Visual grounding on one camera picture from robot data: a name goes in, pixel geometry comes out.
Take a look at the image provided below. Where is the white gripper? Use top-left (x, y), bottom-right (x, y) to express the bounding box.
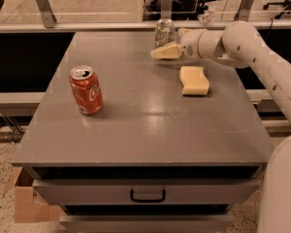
top-left (150, 28), bottom-right (206, 59)

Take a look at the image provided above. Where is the white green 7up can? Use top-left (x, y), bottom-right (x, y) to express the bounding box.
top-left (154, 18), bottom-right (175, 48)

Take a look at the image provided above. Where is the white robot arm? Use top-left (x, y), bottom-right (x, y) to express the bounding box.
top-left (151, 21), bottom-right (291, 233)

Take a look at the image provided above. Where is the red coke can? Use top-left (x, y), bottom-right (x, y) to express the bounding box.
top-left (69, 65), bottom-right (103, 116)

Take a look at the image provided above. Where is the crumpled clear plastic wrapper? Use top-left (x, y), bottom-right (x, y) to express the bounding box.
top-left (198, 9), bottom-right (215, 25)

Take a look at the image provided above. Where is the yellow sponge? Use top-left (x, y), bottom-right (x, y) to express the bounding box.
top-left (179, 66), bottom-right (210, 96)

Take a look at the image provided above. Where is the grey drawer cabinet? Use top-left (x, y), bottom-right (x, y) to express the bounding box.
top-left (11, 31), bottom-right (275, 233)

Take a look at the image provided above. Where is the metal railing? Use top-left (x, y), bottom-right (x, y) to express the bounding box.
top-left (0, 0), bottom-right (291, 31)

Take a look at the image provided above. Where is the grey top drawer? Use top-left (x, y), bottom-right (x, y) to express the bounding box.
top-left (33, 179), bottom-right (258, 206)

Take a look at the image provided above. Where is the grey drawer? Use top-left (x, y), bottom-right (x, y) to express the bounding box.
top-left (59, 216), bottom-right (234, 233)
top-left (33, 179), bottom-right (258, 206)

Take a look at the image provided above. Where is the grey lower drawer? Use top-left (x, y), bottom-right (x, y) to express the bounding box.
top-left (59, 216), bottom-right (234, 233)

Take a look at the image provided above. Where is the brown cardboard box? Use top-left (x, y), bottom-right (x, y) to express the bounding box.
top-left (4, 167), bottom-right (65, 223)

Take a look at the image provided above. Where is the black drawer handle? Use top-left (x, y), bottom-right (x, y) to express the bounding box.
top-left (130, 189), bottom-right (166, 203)

